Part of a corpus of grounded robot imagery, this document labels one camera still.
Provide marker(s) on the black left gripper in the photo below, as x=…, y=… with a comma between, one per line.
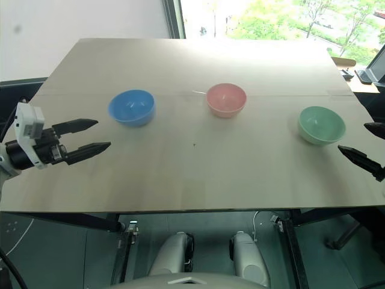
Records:
x=48, y=149

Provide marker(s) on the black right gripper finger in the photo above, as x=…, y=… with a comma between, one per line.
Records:
x=376, y=129
x=362, y=158

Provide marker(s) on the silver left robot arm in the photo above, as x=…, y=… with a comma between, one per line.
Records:
x=13, y=156

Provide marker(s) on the wooden side desk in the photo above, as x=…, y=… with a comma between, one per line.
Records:
x=365, y=86

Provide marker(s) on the green plastic bowl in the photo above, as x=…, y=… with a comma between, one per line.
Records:
x=321, y=126

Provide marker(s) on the black keyboard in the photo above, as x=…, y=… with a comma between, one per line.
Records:
x=363, y=76

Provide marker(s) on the blue plastic bowl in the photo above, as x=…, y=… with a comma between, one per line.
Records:
x=132, y=108

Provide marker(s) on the small black desk gadget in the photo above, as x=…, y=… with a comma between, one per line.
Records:
x=347, y=73

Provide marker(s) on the black computer monitor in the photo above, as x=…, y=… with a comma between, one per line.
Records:
x=378, y=64

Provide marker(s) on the brown cardboard box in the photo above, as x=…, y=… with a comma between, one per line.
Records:
x=343, y=61

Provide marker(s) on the black stand foot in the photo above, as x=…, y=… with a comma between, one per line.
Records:
x=346, y=236

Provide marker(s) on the black table leg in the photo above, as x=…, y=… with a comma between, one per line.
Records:
x=294, y=253

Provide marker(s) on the red plastic bowl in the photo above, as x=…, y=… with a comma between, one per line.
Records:
x=226, y=100

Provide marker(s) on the silver left robot leg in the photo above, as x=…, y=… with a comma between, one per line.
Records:
x=171, y=256

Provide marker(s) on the silver robot leg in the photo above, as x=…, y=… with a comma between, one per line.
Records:
x=171, y=256
x=250, y=259

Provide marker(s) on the silver right robot leg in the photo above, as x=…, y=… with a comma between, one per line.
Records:
x=250, y=259

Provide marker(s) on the silver robot torso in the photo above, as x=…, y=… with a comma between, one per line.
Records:
x=189, y=281

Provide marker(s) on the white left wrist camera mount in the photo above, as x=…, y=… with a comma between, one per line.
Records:
x=27, y=123

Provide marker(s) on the black table frame brace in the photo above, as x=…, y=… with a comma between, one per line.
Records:
x=75, y=221

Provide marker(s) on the dark window frame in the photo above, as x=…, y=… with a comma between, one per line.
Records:
x=175, y=18

